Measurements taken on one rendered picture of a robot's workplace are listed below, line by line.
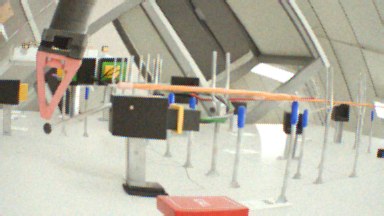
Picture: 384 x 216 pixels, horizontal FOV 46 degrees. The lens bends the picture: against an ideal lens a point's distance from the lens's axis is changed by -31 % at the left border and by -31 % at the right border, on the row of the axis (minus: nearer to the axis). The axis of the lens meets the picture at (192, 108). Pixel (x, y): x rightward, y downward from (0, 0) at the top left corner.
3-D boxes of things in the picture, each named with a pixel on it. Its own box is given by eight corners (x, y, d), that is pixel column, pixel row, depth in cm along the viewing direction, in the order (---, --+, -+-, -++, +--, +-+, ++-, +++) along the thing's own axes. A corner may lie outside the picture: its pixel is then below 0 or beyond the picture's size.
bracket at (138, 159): (122, 176, 64) (121, 132, 64) (142, 179, 65) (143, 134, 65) (127, 184, 60) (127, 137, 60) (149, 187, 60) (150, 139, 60)
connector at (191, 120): (145, 125, 64) (147, 105, 64) (192, 128, 65) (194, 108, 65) (152, 128, 61) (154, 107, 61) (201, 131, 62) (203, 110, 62)
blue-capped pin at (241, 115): (224, 186, 64) (233, 104, 64) (237, 185, 65) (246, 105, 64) (228, 188, 63) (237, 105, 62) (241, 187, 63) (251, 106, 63)
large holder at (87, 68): (106, 119, 140) (112, 58, 139) (75, 122, 123) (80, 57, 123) (86, 116, 142) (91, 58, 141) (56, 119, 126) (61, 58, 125)
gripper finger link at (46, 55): (67, 122, 65) (85, 43, 64) (67, 129, 58) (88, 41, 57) (27, 108, 63) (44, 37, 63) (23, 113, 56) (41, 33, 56)
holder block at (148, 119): (108, 131, 64) (110, 93, 63) (158, 135, 65) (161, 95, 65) (112, 136, 59) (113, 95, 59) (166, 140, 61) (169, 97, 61)
